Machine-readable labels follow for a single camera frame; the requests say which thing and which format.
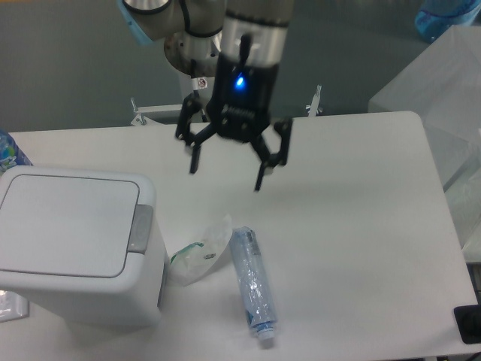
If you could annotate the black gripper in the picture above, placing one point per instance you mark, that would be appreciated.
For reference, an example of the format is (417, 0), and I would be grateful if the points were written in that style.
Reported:
(239, 109)

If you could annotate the white push-top trash can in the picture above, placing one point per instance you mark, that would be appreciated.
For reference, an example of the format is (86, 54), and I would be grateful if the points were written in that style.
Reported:
(83, 244)

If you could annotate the blue labelled bottle left edge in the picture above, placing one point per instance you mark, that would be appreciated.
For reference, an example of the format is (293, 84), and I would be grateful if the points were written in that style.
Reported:
(11, 154)

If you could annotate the metal table clamp bolt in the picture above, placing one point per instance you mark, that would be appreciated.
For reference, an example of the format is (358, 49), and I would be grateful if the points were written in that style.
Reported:
(314, 109)

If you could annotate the crushed clear plastic bottle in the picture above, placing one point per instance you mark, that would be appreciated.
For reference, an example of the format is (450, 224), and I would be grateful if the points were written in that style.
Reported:
(254, 286)

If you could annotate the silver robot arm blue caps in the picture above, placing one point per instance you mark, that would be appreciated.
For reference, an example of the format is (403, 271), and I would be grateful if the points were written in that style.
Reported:
(237, 43)

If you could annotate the crumpled clear plastic wrapper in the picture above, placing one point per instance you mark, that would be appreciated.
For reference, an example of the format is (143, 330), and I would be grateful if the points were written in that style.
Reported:
(194, 261)

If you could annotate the blue water jug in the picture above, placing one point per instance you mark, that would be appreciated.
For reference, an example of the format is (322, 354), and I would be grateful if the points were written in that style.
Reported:
(435, 17)

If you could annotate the black device table corner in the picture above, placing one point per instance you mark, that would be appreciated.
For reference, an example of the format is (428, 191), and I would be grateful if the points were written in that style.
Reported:
(468, 321)

